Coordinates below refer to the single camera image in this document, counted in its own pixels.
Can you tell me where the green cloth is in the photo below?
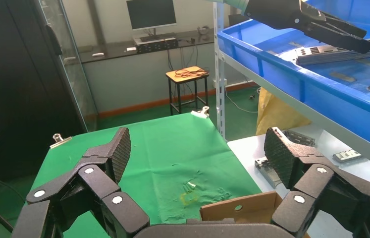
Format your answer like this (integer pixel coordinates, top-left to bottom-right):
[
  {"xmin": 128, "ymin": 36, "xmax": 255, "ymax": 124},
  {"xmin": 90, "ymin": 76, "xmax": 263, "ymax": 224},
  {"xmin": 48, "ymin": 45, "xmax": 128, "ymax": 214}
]
[{"xmin": 10, "ymin": 113, "xmax": 263, "ymax": 238}]

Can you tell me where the blue plastic tray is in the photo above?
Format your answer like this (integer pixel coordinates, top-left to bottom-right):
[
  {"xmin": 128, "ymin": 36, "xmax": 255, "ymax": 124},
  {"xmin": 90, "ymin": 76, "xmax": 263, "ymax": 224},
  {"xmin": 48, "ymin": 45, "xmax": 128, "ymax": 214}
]
[{"xmin": 218, "ymin": 0, "xmax": 370, "ymax": 157}]

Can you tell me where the black glass door cabinet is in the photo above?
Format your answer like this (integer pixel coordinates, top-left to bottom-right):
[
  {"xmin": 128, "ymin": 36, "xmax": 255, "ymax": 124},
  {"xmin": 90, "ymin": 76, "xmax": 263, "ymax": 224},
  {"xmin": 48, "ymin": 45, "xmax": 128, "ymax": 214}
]
[{"xmin": 0, "ymin": 0, "xmax": 99, "ymax": 184}]

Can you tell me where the yellow woven sack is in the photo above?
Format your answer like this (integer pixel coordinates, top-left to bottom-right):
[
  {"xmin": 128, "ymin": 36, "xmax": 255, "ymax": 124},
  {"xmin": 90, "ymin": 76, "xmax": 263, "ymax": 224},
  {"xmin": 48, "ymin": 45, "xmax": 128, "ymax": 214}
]
[{"xmin": 257, "ymin": 88, "xmax": 313, "ymax": 134}]

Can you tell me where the brown cardboard box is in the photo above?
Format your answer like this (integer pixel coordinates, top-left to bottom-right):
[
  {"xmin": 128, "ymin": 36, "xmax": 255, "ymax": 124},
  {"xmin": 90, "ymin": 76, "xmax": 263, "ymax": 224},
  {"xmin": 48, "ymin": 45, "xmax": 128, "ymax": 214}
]
[{"xmin": 200, "ymin": 191, "xmax": 311, "ymax": 238}]

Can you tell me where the folded grey metal bracket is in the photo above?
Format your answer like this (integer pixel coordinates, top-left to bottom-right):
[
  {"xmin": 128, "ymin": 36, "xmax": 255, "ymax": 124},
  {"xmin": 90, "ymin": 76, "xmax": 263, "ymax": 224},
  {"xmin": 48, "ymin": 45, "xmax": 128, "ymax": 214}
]
[{"xmin": 283, "ymin": 130, "xmax": 316, "ymax": 147}]

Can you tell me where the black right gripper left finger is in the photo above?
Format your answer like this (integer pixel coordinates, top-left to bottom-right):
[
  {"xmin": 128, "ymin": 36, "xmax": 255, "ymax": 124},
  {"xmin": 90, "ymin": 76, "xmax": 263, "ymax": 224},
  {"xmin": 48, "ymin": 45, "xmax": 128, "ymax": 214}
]
[{"xmin": 10, "ymin": 127, "xmax": 150, "ymax": 238}]

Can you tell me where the silver binder clip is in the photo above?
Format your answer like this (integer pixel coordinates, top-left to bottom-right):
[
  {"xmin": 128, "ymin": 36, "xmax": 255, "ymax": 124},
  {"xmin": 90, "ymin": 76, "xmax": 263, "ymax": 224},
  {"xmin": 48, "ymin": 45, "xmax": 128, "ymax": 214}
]
[
  {"xmin": 190, "ymin": 106, "xmax": 211, "ymax": 119},
  {"xmin": 49, "ymin": 133, "xmax": 73, "ymax": 149}
]

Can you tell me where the white cable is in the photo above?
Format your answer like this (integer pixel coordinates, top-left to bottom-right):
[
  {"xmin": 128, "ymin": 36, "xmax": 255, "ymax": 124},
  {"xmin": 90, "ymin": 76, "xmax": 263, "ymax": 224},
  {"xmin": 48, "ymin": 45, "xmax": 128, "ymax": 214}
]
[{"xmin": 224, "ymin": 87, "xmax": 259, "ymax": 114}]

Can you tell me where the red and black cable bundle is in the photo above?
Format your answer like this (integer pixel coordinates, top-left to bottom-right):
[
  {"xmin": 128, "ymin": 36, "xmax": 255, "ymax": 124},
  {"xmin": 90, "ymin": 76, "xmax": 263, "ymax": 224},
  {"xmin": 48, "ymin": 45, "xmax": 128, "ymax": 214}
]
[{"xmin": 174, "ymin": 66, "xmax": 211, "ymax": 79}]

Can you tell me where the perforated steel shelf upright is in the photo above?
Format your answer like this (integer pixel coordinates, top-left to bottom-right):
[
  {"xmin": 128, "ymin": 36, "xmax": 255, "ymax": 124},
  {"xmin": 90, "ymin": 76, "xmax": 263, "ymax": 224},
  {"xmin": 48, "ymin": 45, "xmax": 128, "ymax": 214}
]
[{"xmin": 213, "ymin": 1, "xmax": 227, "ymax": 139}]

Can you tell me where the silver metal IO shield plate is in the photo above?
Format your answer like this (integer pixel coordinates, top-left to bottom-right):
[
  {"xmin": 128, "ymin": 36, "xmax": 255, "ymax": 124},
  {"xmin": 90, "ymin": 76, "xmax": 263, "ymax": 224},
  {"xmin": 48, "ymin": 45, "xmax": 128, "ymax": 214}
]
[{"xmin": 296, "ymin": 37, "xmax": 370, "ymax": 60}]

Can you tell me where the dark desk counter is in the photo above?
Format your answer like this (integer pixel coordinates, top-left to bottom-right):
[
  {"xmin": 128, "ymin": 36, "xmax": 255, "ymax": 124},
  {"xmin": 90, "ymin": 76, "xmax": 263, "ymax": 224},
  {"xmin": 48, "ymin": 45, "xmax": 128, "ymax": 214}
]
[{"xmin": 76, "ymin": 29, "xmax": 215, "ymax": 63}]

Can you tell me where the black computer monitor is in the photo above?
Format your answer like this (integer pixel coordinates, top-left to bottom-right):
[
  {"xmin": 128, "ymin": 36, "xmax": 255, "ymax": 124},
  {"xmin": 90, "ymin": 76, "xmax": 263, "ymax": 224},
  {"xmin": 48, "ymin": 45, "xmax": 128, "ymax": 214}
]
[{"xmin": 126, "ymin": 0, "xmax": 177, "ymax": 37}]

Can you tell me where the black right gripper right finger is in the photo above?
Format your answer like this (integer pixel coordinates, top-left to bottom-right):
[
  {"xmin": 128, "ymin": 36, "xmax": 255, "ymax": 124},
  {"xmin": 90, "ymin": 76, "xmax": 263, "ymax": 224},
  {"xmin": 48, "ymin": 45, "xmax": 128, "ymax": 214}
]
[{"xmin": 263, "ymin": 127, "xmax": 370, "ymax": 238}]

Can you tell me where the bent grey metal plate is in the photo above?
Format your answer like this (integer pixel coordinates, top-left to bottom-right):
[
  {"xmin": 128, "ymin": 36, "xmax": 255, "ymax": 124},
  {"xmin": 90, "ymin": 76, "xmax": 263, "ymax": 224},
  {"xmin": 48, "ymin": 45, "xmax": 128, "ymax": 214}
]
[{"xmin": 254, "ymin": 157, "xmax": 284, "ymax": 189}]

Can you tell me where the small slotted metal shield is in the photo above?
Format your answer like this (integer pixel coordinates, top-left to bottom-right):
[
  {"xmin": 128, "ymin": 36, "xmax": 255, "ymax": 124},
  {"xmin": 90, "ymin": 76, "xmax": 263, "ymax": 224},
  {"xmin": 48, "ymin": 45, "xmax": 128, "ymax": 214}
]
[{"xmin": 332, "ymin": 149, "xmax": 363, "ymax": 164}]

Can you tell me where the black electronics box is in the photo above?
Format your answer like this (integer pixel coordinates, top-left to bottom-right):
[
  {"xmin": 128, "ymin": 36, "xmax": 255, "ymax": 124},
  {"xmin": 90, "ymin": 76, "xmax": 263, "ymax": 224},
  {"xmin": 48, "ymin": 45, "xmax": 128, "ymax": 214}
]
[{"xmin": 135, "ymin": 37, "xmax": 179, "ymax": 54}]

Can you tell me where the metal plate in blue tray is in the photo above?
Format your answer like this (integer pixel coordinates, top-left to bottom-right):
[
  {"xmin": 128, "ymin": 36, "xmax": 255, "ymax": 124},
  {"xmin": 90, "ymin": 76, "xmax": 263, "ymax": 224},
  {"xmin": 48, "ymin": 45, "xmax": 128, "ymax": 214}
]
[{"xmin": 295, "ymin": 37, "xmax": 370, "ymax": 66}]

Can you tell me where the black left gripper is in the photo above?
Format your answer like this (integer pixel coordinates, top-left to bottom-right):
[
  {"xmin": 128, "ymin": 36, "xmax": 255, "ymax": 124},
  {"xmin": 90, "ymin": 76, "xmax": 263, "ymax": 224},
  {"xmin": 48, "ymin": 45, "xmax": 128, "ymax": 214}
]
[{"xmin": 242, "ymin": 0, "xmax": 370, "ymax": 55}]

